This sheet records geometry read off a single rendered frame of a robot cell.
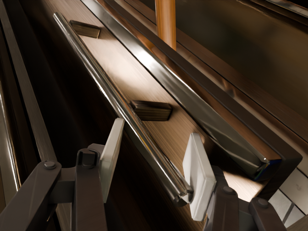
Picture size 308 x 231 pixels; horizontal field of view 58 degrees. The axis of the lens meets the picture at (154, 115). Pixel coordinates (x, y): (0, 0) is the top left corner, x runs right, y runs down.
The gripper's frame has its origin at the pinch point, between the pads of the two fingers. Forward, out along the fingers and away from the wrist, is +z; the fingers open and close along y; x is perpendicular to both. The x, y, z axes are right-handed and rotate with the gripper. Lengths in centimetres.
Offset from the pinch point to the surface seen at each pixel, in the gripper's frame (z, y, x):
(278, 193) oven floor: 13.9, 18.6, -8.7
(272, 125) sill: 16.7, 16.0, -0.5
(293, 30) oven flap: 35.2, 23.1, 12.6
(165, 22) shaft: 26.9, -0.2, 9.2
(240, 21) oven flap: 42.8, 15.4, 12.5
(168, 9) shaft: 26.1, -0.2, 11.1
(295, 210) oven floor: 11.7, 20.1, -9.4
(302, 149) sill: 12.8, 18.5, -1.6
